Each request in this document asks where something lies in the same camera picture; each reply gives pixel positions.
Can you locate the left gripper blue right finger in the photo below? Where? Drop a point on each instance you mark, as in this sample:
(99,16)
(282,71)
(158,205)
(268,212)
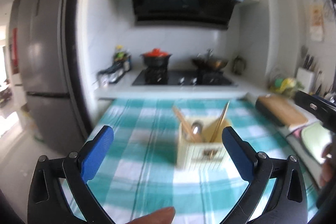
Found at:
(287,202)

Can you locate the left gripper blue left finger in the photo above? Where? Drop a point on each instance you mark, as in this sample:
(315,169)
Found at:
(47,202)

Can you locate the wooden chopstick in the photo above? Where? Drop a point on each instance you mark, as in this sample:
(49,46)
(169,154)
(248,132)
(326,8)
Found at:
(186,126)
(221,119)

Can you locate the metal spoon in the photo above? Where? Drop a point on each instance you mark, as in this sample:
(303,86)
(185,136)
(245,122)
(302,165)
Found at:
(197,127)

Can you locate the person's right hand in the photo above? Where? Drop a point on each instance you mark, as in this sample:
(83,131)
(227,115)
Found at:
(327,170)

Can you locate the person's left hand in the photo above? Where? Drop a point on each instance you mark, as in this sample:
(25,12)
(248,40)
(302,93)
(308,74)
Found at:
(162,216)

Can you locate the green cutting board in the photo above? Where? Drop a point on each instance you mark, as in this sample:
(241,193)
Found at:
(315,139)

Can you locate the white knife block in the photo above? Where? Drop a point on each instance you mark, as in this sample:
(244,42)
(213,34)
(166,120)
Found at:
(305,76)

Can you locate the plastic bag with produce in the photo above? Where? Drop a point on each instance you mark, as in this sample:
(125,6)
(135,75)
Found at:
(285,86)

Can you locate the wooden cutting board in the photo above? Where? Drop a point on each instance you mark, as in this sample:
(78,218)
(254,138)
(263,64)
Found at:
(279,111)

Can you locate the cream utensil holder box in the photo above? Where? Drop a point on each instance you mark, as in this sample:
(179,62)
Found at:
(201,156)

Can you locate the teal white checkered tablecloth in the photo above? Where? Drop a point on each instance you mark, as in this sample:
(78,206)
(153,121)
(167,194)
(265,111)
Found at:
(139,174)

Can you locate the spice jar white label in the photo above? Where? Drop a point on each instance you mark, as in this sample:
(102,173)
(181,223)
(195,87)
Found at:
(103,79)

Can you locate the black gas stove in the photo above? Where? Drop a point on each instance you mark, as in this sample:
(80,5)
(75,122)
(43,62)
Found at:
(182,78)

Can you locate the black wok with lid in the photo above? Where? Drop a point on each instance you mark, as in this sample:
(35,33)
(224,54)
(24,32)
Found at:
(209,62)

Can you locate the sauce bottle yellow cap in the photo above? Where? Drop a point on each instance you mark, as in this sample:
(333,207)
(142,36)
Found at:
(121,56)

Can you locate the black pot red lid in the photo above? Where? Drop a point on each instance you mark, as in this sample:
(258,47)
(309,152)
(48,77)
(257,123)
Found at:
(156,58)

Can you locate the black range hood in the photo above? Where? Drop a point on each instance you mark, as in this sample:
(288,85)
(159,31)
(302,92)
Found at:
(204,13)

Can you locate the grey metal refrigerator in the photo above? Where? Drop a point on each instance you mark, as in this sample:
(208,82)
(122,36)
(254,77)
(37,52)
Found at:
(45,74)

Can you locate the hanging wall calendar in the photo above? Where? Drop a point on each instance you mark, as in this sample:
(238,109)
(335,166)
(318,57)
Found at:
(316,27)

